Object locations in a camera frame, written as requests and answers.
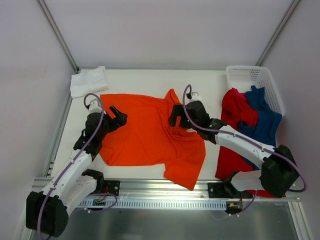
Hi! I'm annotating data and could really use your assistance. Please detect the white plastic basket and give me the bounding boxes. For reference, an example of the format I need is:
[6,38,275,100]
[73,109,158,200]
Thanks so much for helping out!
[225,65,285,116]

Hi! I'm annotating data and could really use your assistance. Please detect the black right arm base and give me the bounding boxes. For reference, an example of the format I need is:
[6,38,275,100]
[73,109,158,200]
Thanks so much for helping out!
[207,182,253,199]

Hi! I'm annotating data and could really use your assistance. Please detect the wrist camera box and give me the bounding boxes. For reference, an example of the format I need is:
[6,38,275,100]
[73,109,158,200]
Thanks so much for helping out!
[87,98,102,114]
[186,91,202,103]

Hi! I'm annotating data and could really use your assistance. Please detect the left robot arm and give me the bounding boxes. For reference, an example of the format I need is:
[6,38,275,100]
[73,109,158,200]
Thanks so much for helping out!
[25,105,128,237]

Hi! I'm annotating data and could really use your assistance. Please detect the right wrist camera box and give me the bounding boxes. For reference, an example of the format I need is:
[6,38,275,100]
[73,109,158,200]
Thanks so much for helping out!
[186,91,202,103]

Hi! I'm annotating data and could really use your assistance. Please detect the orange t shirt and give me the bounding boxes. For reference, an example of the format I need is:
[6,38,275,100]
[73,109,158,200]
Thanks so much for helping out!
[99,89,206,191]

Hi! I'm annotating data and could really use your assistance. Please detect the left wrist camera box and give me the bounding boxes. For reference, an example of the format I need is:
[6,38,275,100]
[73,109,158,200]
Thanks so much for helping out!
[87,98,102,114]

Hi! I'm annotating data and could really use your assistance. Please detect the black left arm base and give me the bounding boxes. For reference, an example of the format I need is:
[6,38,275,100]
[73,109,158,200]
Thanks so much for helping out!
[103,180,121,197]

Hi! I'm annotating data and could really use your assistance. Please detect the white folded t shirt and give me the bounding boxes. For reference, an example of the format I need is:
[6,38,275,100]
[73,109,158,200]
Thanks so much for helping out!
[70,66,109,99]

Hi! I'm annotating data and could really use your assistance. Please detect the aluminium mounting rail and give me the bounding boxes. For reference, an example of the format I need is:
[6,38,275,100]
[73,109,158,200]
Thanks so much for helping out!
[32,177,301,201]

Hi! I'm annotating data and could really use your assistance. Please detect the blue t shirt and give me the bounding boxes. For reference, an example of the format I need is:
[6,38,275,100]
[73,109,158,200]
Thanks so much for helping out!
[237,85,283,171]

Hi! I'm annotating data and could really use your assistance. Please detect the red t shirt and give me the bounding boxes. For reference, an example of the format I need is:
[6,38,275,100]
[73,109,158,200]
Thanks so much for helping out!
[215,87,287,199]

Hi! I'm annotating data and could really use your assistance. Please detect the white slotted cable duct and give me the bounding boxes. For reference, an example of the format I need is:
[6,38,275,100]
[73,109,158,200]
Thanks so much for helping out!
[77,198,227,211]

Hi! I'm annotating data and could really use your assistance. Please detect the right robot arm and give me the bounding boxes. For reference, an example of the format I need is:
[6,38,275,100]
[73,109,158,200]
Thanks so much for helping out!
[168,100,300,198]

